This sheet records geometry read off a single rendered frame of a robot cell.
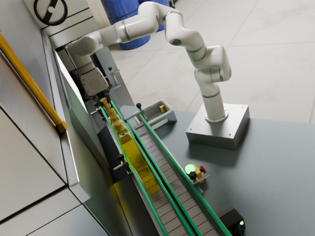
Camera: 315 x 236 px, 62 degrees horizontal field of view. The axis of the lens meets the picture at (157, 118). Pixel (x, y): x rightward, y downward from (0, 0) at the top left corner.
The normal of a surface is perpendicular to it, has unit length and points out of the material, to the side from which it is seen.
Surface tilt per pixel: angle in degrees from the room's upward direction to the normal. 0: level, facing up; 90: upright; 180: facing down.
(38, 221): 90
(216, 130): 1
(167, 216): 0
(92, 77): 73
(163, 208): 0
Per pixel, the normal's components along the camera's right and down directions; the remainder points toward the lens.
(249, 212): -0.31, -0.75
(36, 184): 0.39, 0.47
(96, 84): 0.29, 0.25
